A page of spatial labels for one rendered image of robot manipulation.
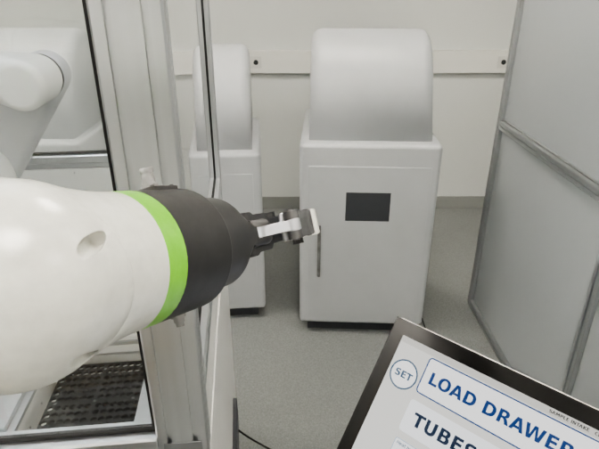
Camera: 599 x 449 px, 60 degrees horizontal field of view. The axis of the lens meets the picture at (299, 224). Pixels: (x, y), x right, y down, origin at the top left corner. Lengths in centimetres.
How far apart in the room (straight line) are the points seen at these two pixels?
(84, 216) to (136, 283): 5
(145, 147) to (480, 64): 347
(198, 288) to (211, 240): 3
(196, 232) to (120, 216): 6
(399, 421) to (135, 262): 54
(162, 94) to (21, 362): 42
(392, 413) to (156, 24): 57
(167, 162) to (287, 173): 338
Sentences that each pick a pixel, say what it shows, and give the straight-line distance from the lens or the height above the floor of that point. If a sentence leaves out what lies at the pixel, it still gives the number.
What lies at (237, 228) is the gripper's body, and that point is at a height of 147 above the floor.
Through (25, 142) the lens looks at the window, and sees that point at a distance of 70.
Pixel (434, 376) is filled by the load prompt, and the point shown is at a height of 116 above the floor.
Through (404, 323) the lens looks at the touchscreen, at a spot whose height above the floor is 119.
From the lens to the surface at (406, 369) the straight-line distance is 76.
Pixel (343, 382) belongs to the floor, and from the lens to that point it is 244.
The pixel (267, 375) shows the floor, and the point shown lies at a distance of 248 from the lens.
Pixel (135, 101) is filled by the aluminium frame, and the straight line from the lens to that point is 64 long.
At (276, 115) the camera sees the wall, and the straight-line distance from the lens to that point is 388.
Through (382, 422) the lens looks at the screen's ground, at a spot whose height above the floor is 109.
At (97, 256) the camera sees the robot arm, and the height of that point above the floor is 152.
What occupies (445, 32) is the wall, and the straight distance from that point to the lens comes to 392.
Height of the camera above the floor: 164
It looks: 25 degrees down
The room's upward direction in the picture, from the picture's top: straight up
